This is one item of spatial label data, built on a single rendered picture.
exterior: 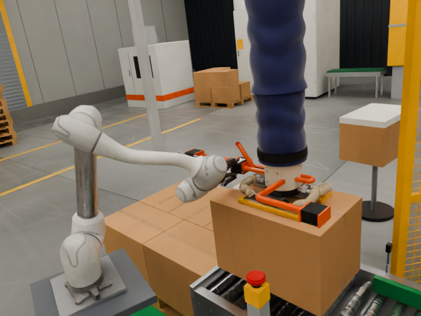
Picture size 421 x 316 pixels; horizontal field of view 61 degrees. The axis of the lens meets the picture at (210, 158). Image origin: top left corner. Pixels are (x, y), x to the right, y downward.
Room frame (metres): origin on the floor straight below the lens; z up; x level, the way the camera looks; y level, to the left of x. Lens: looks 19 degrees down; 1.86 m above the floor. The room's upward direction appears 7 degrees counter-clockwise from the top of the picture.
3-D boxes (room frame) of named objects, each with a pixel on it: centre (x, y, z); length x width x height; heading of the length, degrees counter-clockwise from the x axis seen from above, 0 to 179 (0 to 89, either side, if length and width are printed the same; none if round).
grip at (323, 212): (1.14, -0.35, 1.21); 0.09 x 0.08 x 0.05; 134
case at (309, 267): (1.54, -0.32, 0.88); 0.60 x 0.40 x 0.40; 44
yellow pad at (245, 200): (1.47, -0.26, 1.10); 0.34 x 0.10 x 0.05; 44
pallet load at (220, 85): (9.58, -0.55, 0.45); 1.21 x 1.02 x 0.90; 49
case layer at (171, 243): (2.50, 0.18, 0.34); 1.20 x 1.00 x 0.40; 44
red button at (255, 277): (1.05, -0.11, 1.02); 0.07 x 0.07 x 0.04
